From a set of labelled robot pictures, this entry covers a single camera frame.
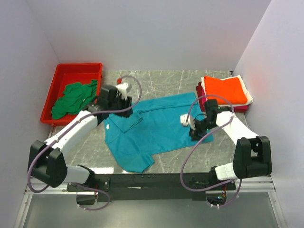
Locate white folded t shirt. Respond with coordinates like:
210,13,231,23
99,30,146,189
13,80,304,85
201,75,253,107

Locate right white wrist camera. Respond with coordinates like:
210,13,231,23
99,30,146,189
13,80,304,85
180,114,195,130

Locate dark red folded t shirt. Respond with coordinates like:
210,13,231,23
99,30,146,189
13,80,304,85
196,82,247,114

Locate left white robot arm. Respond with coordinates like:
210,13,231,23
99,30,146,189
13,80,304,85
28,83,133,191

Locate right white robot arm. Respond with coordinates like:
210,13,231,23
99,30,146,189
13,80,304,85
180,99,272,190

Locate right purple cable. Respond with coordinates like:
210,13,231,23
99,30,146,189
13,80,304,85
180,95,243,209

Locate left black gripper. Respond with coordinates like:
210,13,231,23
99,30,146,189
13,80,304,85
108,93,133,118

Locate teal t shirt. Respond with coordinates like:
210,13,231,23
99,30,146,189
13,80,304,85
104,92,203,173

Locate orange t shirt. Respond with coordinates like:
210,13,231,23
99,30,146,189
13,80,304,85
204,76,248,105

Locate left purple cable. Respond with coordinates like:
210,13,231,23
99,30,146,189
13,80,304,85
27,75,143,211

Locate black base beam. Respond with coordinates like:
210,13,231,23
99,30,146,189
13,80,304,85
66,171,236,205

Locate aluminium frame rail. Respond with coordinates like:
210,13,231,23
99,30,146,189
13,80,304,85
25,127,277,195

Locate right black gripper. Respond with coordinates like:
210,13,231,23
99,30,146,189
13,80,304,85
189,118,217,143

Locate purple cable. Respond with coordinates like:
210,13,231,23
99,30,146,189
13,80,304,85
27,75,143,211
180,95,243,209

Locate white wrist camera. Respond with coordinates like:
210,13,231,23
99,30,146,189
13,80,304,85
115,78,132,100
180,114,195,130

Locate green t shirt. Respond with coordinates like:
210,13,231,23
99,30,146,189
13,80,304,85
51,79,98,120

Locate red plastic bin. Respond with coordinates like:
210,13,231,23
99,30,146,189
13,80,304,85
40,63,103,126

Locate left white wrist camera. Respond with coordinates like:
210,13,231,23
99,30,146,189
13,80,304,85
115,78,132,100

